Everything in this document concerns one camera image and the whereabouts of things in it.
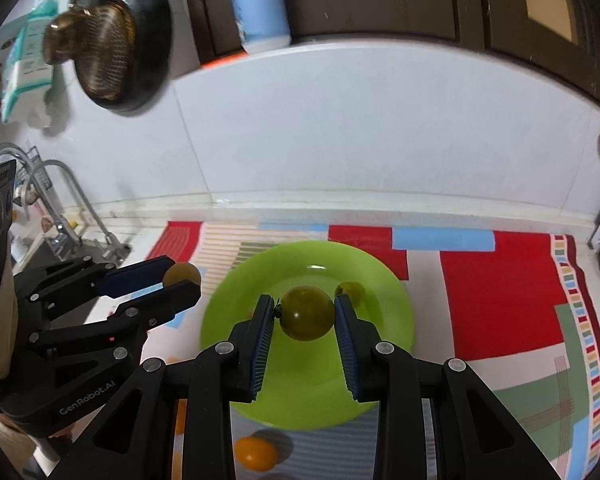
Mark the green round plate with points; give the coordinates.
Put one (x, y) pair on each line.
(303, 386)

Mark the tan round fruit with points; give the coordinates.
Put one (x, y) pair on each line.
(180, 272)

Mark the medium orange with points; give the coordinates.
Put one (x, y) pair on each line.
(180, 417)

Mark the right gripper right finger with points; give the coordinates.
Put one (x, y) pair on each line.
(380, 371)

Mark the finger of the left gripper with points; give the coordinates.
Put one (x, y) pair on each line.
(128, 279)
(156, 308)

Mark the blue white soap bottle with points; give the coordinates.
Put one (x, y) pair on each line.
(262, 25)

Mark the colourful patchwork table mat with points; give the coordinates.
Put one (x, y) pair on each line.
(522, 309)

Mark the chrome kitchen faucet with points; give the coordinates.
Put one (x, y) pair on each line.
(113, 250)

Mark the small orange tangerine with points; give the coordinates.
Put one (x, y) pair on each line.
(256, 453)

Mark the green plum fruit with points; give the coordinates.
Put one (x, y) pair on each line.
(306, 313)
(355, 291)

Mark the black frying pan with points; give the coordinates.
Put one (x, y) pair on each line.
(152, 20)

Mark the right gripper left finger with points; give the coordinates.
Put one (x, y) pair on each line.
(230, 371)

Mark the teal white packet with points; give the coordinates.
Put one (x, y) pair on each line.
(26, 77)

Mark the brass strainer ladle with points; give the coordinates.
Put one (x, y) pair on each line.
(99, 41)

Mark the dark wooden window frame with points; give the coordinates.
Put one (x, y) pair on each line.
(560, 38)

